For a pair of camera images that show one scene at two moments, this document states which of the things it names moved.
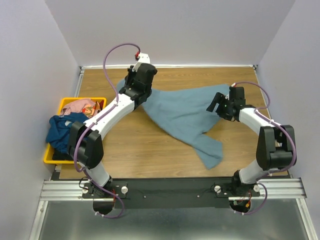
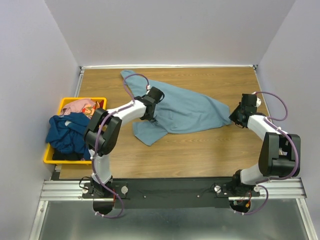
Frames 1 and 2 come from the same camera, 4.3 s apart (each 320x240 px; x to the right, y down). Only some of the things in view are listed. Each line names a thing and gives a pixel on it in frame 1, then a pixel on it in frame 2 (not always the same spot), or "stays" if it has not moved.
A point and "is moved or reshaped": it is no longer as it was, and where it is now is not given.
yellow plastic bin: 48,158 stays
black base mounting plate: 170,193 stays
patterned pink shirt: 87,107 stays
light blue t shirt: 183,112 is moved or reshaped
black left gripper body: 132,76 to 149,117
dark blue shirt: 58,135 stays
